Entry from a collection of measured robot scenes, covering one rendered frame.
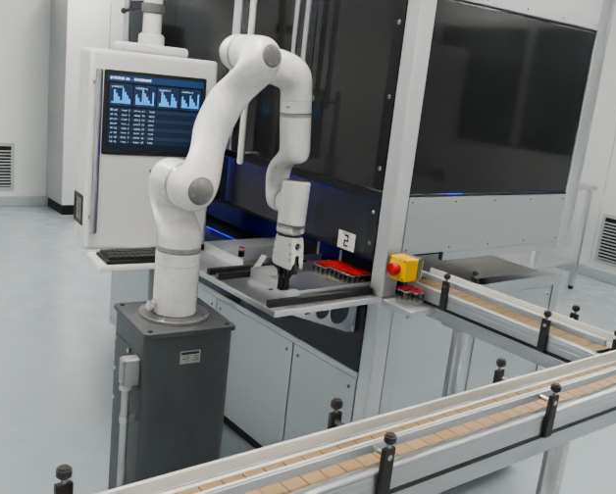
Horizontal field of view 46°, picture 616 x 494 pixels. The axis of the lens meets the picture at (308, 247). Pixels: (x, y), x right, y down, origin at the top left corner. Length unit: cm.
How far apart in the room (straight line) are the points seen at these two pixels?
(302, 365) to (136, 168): 98
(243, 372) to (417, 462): 179
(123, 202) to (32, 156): 469
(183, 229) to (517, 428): 97
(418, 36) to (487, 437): 123
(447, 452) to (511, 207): 148
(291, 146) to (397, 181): 37
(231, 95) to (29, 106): 563
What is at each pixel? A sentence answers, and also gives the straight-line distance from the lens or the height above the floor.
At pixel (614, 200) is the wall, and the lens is 706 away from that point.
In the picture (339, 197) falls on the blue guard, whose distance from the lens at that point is 242.
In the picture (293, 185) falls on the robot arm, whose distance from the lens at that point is 209.
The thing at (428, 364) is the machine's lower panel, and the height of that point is 61.
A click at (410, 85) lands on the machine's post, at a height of 154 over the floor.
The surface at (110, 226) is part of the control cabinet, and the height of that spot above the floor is 89.
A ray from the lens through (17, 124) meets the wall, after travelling 745.
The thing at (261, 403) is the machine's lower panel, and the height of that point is 26.
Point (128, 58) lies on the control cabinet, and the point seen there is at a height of 153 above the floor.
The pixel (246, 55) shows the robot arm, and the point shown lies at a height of 157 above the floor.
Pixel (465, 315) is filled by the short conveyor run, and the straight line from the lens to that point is 222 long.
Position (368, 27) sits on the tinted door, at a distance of 238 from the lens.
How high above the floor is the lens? 154
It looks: 13 degrees down
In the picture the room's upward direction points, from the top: 6 degrees clockwise
